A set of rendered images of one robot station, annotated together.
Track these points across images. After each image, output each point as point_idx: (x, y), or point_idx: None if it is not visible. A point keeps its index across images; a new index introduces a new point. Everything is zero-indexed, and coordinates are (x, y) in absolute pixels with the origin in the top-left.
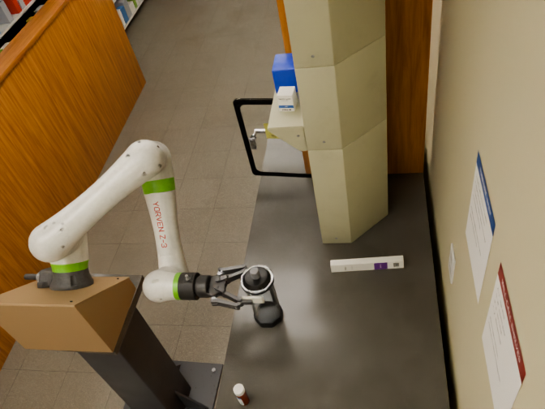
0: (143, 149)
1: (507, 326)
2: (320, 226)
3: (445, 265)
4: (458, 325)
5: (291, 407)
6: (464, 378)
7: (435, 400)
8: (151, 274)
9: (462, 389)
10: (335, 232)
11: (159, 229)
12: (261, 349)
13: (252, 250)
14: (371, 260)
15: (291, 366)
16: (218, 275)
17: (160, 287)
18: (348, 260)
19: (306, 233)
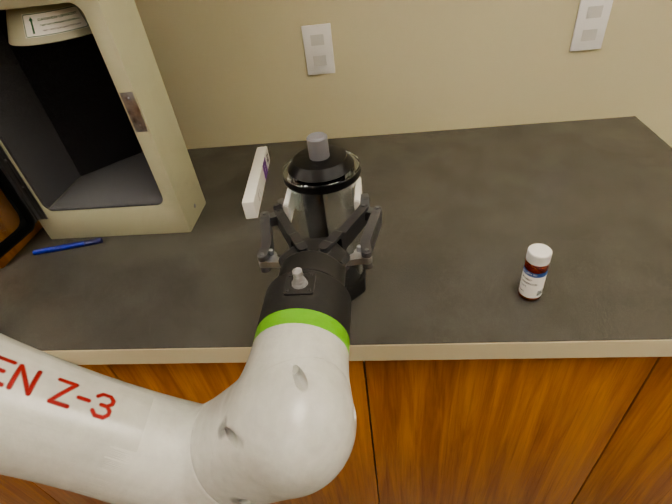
0: None
1: None
2: (174, 189)
3: (289, 112)
4: (391, 65)
5: (513, 235)
6: (450, 72)
7: (454, 135)
8: (262, 400)
9: (452, 95)
10: (189, 192)
11: (19, 386)
12: (413, 285)
13: (154, 335)
14: (255, 168)
15: (440, 243)
16: (283, 253)
17: (325, 364)
18: (249, 186)
19: (155, 254)
